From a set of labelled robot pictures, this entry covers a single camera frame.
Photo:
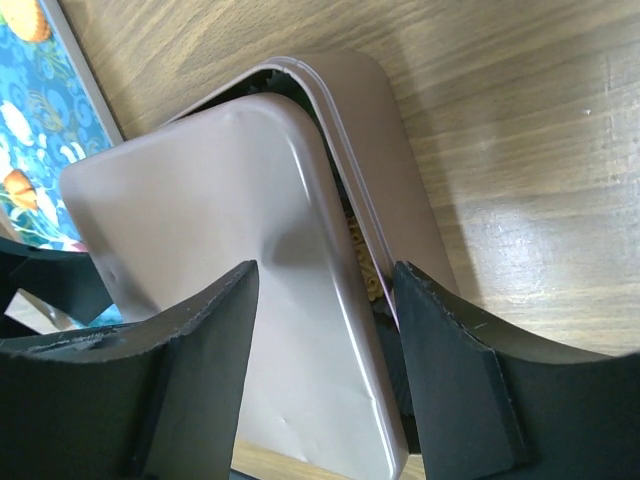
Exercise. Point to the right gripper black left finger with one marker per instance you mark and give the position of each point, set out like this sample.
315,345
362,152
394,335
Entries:
156,399

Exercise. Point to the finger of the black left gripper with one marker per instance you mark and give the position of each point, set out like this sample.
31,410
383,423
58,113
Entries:
67,281

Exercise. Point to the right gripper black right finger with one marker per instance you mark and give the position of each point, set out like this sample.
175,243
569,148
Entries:
494,401

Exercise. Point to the brown tin lid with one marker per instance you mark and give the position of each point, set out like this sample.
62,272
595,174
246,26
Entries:
166,214

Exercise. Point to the tan dotted round cookie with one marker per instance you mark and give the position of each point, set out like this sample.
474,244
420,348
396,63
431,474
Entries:
369,274

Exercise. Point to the orange flower cookie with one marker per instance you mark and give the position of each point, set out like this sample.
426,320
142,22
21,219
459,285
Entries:
20,191

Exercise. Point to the teal floral tray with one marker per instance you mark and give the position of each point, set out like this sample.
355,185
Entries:
53,115

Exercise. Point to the tan dotted cookie top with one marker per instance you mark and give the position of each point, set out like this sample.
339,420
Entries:
26,19

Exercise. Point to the brown cookie tin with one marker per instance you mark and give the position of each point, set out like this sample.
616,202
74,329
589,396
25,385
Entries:
360,121

